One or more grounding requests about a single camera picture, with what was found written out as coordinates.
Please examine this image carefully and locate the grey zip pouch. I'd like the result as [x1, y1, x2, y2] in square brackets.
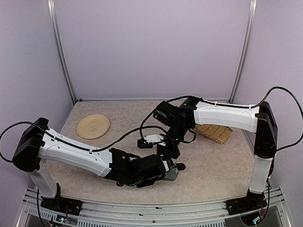
[163, 160, 186, 181]

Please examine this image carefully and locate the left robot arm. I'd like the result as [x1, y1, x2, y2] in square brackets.
[4, 118, 169, 210]

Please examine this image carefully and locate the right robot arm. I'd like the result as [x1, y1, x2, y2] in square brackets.
[137, 96, 280, 210]

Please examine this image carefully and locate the woven bamboo tray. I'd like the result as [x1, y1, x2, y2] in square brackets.
[195, 124, 233, 144]

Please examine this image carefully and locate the beige round plate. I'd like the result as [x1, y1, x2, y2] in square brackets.
[76, 114, 110, 140]

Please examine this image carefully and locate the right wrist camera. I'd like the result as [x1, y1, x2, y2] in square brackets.
[137, 134, 166, 148]

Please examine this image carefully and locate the aluminium front rail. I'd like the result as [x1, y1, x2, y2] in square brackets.
[16, 188, 293, 227]

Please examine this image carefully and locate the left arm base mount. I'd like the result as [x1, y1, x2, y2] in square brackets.
[41, 183, 83, 216]

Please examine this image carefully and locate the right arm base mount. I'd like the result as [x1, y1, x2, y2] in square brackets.
[225, 191, 267, 215]

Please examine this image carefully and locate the right aluminium frame post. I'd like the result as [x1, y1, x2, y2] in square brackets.
[229, 0, 258, 104]

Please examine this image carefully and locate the aluminium frame post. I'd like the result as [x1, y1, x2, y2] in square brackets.
[47, 0, 78, 105]
[229, 0, 258, 104]

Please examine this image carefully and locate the left aluminium frame post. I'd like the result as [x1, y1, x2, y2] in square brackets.
[47, 0, 78, 105]

